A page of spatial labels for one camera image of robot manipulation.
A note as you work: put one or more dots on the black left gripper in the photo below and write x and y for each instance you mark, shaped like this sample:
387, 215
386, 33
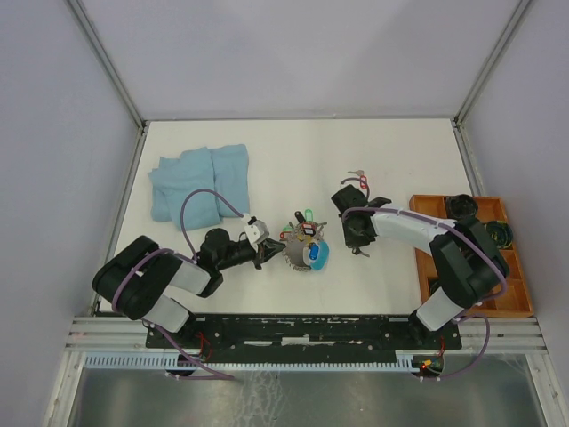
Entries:
267, 249

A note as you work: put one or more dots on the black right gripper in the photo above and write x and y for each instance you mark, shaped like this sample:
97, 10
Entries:
353, 241

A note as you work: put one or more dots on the metal key organizer blue handle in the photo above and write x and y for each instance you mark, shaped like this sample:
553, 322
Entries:
296, 242

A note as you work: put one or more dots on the key yellow tag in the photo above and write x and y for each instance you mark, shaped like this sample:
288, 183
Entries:
358, 251

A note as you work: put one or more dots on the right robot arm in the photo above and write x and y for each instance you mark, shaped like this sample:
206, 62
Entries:
469, 265

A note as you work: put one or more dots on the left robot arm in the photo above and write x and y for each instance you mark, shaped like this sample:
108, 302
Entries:
134, 282

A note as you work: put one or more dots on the blue key tag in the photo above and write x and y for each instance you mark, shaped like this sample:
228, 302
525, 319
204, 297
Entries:
313, 251

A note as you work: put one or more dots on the light blue folded cloth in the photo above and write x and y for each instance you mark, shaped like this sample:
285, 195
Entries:
200, 187

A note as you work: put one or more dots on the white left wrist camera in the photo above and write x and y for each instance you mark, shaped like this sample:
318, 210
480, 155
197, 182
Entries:
255, 230

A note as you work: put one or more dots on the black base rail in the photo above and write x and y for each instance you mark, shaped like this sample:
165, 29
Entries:
296, 339

